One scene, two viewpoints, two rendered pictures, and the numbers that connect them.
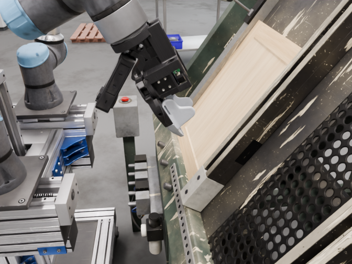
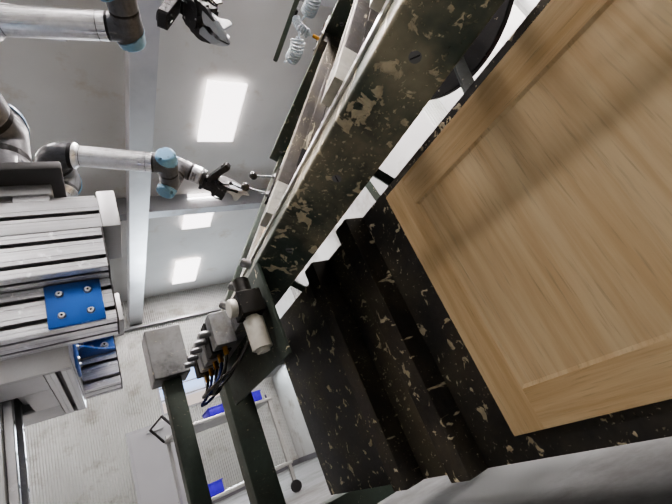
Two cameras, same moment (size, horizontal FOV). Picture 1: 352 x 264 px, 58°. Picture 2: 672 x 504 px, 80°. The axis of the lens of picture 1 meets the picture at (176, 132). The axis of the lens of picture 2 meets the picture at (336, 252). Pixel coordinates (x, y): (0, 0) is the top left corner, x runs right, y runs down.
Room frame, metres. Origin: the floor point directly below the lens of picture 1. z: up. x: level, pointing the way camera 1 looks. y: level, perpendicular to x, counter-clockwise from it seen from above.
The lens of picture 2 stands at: (-0.12, 0.32, 0.39)
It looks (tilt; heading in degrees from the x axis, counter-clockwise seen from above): 22 degrees up; 330
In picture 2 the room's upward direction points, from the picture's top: 24 degrees counter-clockwise
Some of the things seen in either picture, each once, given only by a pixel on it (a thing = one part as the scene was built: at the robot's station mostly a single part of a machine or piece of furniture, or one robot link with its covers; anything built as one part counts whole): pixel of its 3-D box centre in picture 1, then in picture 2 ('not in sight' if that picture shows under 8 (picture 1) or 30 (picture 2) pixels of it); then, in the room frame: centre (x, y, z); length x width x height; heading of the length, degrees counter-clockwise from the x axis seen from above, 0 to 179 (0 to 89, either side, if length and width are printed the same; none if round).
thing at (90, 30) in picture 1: (95, 32); not in sight; (6.07, 1.53, 0.05); 1.12 x 0.75 x 0.10; 2
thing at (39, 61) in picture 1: (35, 63); not in sight; (1.20, 0.55, 1.20); 0.13 x 0.12 x 0.14; 176
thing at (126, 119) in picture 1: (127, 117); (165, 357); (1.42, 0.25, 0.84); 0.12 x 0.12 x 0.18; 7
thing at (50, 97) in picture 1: (42, 90); not in sight; (1.19, 0.55, 1.09); 0.15 x 0.15 x 0.10
